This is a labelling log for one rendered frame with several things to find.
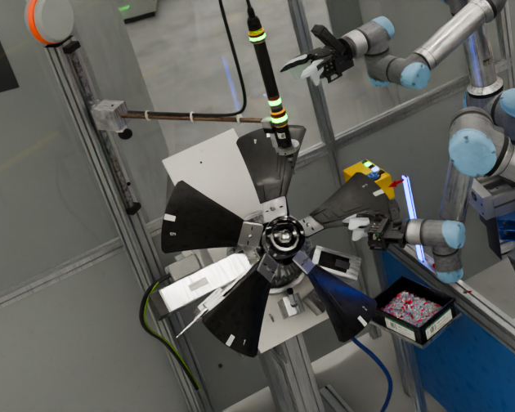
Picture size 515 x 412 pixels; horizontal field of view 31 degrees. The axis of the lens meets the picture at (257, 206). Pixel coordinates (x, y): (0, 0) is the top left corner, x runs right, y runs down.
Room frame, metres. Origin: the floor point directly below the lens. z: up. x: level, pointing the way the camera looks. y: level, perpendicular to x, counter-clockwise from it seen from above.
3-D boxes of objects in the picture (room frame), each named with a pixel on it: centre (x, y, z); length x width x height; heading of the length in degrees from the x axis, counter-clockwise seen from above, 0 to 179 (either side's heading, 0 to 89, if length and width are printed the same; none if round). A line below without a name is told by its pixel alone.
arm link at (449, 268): (2.13, -0.48, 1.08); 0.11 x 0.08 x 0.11; 161
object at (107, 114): (2.73, 0.36, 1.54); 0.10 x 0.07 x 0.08; 52
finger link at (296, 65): (2.44, -0.21, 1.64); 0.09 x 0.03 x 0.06; 95
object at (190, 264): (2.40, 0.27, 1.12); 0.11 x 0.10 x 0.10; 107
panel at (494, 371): (2.35, -0.50, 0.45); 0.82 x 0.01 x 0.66; 17
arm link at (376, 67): (2.50, -0.47, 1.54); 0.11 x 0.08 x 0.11; 27
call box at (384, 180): (2.73, -0.39, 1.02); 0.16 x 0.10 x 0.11; 17
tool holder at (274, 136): (2.35, -0.12, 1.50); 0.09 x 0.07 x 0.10; 52
